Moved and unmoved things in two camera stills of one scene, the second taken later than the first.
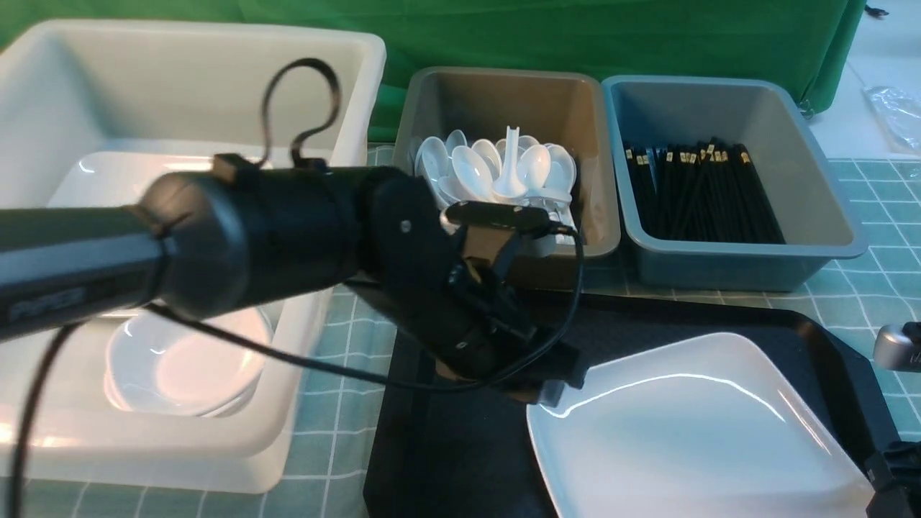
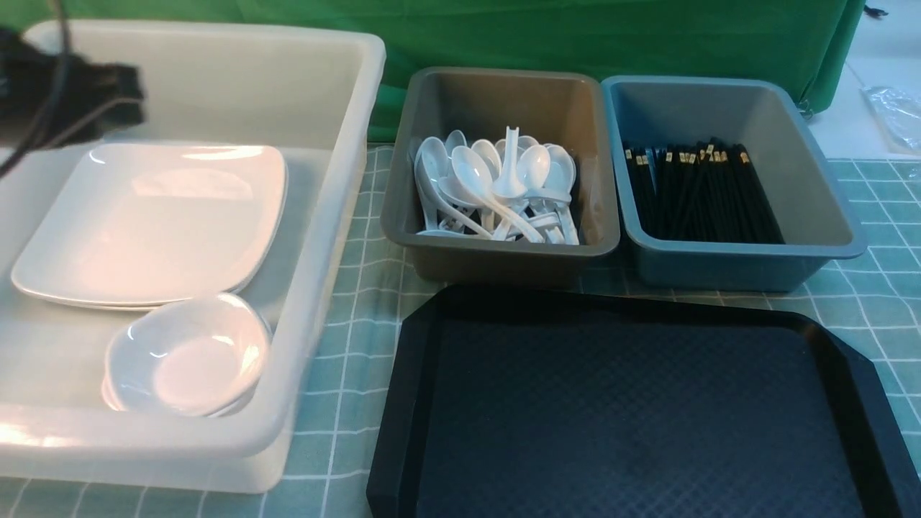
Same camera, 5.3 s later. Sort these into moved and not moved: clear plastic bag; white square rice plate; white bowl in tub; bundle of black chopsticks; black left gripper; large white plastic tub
Moved: white square rice plate; black left gripper
Not moved: white bowl in tub; bundle of black chopsticks; clear plastic bag; large white plastic tub
